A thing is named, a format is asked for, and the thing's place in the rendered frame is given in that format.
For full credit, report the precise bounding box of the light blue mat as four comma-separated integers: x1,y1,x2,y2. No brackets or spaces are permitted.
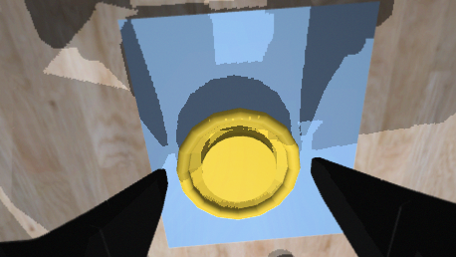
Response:
118,1,380,248

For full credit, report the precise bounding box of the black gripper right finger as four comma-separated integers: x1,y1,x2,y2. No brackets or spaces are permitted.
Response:
311,157,456,257

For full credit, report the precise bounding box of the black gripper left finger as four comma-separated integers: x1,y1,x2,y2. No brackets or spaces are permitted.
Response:
0,168,168,257

